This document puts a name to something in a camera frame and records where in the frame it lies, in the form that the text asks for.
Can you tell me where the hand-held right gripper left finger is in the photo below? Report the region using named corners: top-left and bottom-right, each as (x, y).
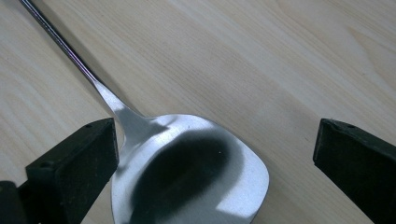
top-left (18, 117), bottom-right (120, 224)

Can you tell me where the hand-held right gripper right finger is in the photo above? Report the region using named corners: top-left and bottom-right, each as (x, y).
top-left (313, 118), bottom-right (396, 224)

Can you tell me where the stainless steel spatula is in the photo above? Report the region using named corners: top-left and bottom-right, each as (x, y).
top-left (19, 0), bottom-right (271, 224)

